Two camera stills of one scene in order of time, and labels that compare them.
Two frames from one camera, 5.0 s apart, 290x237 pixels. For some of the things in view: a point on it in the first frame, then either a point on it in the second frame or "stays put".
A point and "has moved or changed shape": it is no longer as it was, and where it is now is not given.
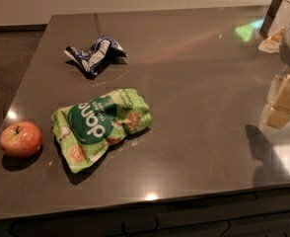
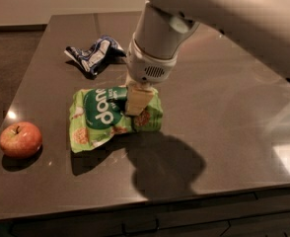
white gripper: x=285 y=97 to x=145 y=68
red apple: x=20 y=139 stays put
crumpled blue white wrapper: x=100 y=52 stays put
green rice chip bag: x=83 y=130 has moved or changed shape
